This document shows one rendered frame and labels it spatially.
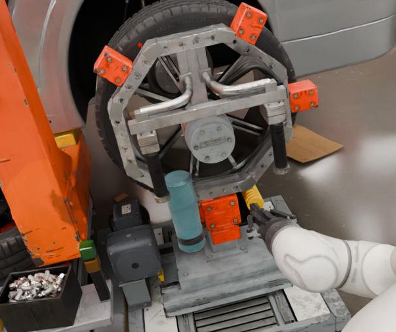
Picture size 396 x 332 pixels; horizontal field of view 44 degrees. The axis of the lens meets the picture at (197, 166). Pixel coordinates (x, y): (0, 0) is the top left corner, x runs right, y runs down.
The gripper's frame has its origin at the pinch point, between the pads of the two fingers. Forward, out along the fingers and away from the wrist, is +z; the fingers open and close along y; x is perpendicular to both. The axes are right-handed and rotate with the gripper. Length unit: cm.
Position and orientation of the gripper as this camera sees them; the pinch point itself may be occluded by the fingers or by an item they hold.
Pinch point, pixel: (256, 211)
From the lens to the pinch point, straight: 133.2
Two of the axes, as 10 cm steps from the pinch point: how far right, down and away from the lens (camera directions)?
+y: -9.6, 2.7, -1.2
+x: 2.4, 9.4, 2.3
